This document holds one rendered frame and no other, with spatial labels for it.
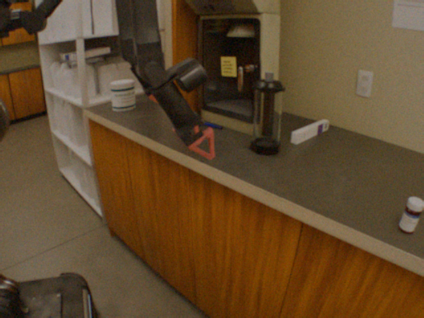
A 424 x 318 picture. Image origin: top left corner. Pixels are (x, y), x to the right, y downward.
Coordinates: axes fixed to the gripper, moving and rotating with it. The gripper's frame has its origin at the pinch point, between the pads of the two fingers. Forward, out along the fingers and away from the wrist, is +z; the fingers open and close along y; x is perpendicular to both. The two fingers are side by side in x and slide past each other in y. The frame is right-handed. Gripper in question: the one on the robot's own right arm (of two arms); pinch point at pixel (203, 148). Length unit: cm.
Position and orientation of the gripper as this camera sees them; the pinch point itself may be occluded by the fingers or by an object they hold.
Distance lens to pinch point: 76.0
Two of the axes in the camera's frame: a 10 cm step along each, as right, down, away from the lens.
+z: 4.8, 7.1, 5.2
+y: -3.7, -3.8, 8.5
